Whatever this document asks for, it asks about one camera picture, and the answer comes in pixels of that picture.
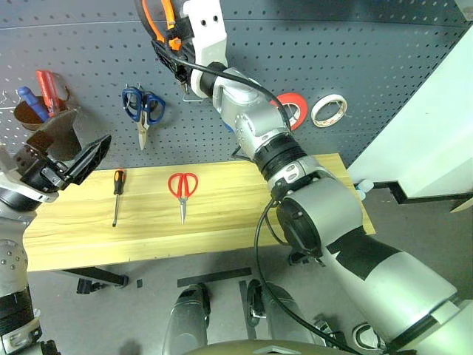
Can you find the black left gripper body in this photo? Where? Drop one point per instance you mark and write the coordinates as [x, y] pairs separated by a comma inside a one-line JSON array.
[[38, 174]]

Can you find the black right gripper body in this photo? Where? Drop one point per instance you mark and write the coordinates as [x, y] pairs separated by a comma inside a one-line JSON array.
[[173, 61]]

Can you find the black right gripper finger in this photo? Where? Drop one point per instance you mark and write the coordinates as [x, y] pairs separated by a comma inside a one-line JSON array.
[[184, 27], [139, 13]]

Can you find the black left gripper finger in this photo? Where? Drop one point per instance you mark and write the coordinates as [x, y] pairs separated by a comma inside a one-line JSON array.
[[90, 157], [59, 137]]

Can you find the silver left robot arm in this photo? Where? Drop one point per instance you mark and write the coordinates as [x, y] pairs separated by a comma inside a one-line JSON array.
[[13, 259]]

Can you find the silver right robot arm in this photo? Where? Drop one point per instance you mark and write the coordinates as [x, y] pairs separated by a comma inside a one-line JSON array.
[[332, 207]]

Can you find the metal pegboard hook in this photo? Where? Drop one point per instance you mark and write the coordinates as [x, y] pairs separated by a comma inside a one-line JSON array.
[[192, 98]]

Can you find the dark grey pegboard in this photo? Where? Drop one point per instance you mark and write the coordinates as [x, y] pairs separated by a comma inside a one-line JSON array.
[[92, 55]]

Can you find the red tape roll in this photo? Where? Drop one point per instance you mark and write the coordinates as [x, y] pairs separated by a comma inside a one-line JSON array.
[[298, 107]]

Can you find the white tape roll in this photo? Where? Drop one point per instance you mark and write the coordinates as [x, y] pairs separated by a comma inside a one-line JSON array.
[[318, 111]]

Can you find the black floor tape strip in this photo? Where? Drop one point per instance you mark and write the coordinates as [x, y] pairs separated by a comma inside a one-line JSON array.
[[214, 276]]

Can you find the brown tool holder cup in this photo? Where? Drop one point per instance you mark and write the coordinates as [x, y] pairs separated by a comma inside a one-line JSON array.
[[26, 116]]

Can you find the small blue object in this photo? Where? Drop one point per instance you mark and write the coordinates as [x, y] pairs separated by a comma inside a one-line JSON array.
[[228, 127]]

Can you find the dark rounded robot leg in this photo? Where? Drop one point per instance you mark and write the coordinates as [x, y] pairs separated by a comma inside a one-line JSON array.
[[186, 321], [284, 318]]

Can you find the small white bottle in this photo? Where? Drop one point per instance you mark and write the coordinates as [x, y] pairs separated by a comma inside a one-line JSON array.
[[364, 186]]

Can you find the black table foot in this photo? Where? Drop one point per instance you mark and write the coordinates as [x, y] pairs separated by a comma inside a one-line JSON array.
[[301, 257]]

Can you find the olive robot torso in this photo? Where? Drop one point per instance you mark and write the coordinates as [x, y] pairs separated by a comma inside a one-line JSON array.
[[258, 348]]

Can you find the white cabinet side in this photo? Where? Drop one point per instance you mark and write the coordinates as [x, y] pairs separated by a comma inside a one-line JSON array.
[[425, 129]]

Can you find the black white caster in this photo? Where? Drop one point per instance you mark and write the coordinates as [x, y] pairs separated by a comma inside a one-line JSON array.
[[366, 334]]

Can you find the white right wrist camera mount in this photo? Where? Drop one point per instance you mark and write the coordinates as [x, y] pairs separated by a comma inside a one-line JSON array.
[[208, 37]]

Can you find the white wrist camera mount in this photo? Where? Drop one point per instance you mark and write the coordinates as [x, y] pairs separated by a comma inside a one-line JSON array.
[[5, 162], [208, 37]]

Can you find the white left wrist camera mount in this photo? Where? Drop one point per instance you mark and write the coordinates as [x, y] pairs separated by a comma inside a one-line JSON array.
[[5, 162]]

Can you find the black table leg frame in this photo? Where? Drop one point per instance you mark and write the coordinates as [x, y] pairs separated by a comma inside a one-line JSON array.
[[99, 276]]

